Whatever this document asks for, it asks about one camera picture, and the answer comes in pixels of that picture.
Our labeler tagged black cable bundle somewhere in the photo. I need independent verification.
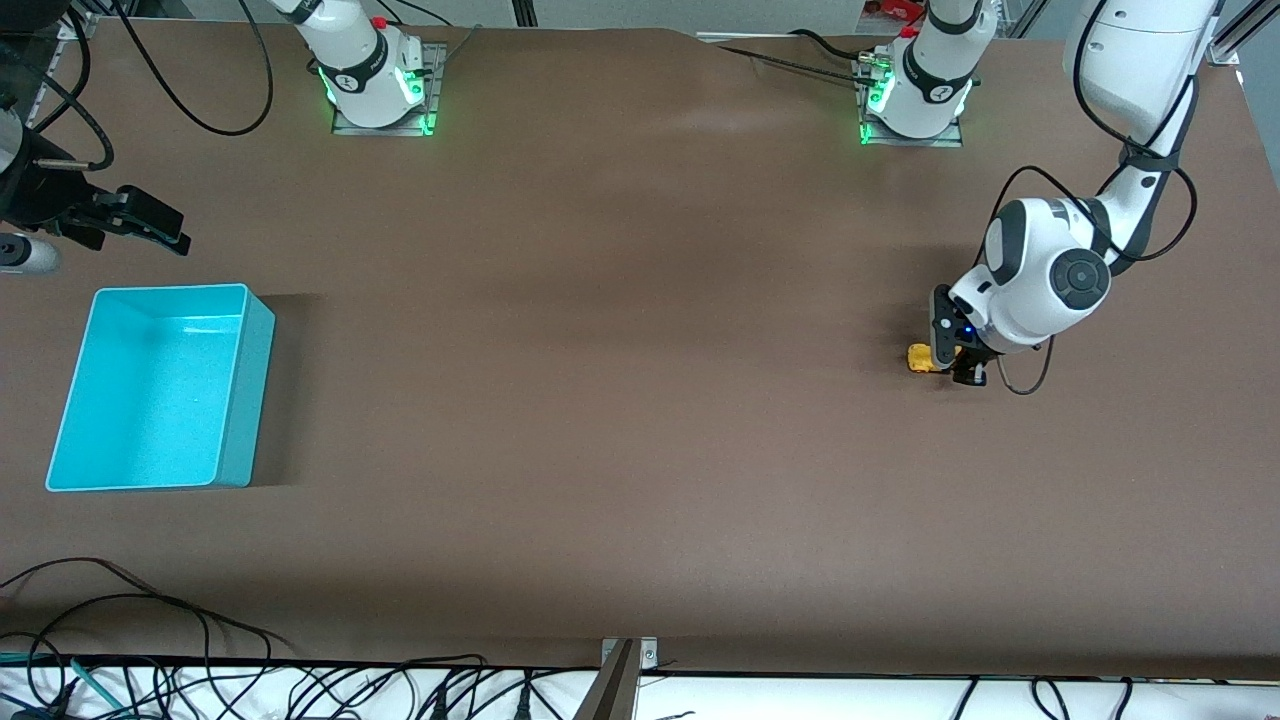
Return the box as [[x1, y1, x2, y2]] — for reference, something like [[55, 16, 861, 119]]
[[270, 655, 491, 720]]

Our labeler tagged black curved base cable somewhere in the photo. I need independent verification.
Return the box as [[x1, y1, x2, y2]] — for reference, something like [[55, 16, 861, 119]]
[[790, 28, 871, 61]]

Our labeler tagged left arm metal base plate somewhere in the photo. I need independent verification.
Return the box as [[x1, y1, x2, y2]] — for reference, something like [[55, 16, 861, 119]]
[[855, 50, 966, 149]]

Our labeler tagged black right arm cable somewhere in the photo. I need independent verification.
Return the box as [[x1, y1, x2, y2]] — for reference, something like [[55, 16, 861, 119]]
[[108, 0, 276, 137]]

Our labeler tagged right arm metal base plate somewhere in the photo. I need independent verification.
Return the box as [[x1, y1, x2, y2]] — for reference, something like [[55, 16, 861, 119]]
[[330, 40, 448, 138]]

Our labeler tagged teal plastic bin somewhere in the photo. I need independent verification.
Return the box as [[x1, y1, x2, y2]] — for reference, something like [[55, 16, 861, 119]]
[[45, 283, 277, 493]]

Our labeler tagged metal table clamp bracket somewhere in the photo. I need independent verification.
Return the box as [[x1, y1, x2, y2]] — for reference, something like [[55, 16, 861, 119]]
[[575, 636, 661, 720]]

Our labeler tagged white lower shelf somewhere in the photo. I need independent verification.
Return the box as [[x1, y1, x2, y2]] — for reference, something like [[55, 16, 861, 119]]
[[0, 655, 1280, 720]]

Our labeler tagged black looped cable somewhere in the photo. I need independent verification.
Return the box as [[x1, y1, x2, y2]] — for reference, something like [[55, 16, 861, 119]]
[[0, 595, 271, 720], [0, 632, 73, 720]]

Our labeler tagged black braided base cable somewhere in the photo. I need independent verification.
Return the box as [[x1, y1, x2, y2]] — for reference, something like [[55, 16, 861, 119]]
[[715, 44, 873, 85]]

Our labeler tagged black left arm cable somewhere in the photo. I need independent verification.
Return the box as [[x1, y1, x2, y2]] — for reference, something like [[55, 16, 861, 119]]
[[995, 0, 1201, 396]]

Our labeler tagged teal pen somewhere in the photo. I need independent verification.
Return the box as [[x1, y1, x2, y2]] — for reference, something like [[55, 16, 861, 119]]
[[68, 657, 129, 713]]

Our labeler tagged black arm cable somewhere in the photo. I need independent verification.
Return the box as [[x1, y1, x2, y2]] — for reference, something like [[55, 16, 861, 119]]
[[995, 0, 1201, 396], [108, 0, 276, 137]]

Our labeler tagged aluminium frame profile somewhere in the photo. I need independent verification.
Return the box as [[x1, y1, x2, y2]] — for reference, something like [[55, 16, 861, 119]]
[[1000, 0, 1051, 39], [25, 0, 101, 126], [1205, 0, 1280, 71]]

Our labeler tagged thin black floor cable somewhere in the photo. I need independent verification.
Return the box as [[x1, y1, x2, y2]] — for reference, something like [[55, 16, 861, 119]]
[[0, 557, 296, 651]]

